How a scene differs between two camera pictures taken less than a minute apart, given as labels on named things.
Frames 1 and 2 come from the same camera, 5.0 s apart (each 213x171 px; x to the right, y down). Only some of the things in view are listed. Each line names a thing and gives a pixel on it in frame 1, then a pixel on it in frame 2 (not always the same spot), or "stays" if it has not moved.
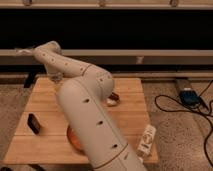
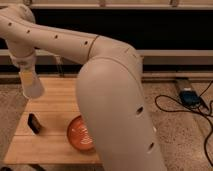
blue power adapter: [190, 97] stays
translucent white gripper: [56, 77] → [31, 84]
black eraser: [33, 123] stays
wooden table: [59, 143] stays
